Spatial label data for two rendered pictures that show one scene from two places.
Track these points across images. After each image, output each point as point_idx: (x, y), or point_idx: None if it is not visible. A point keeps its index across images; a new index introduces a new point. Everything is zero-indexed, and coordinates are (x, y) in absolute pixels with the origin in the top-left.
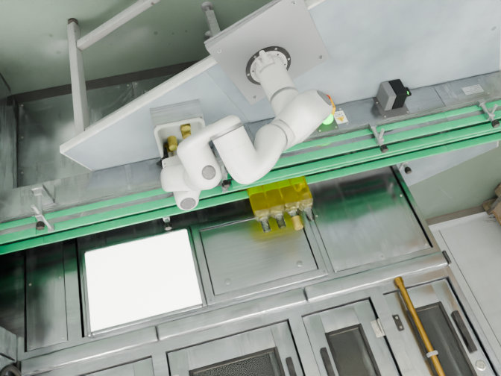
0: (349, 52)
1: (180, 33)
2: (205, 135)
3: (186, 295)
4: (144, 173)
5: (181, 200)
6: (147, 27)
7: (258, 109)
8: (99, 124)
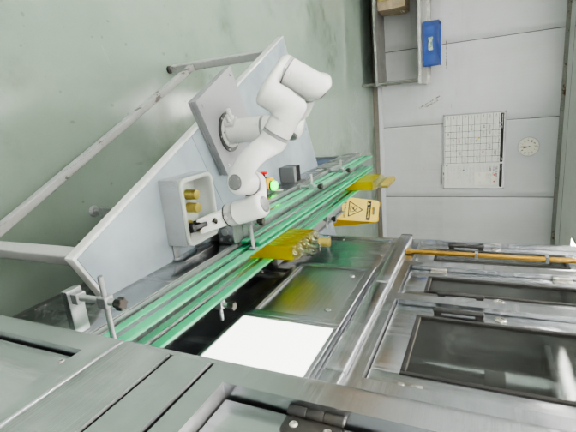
0: None
1: (74, 244)
2: (280, 65)
3: (315, 334)
4: (170, 272)
5: (260, 199)
6: (39, 243)
7: (227, 191)
8: (110, 213)
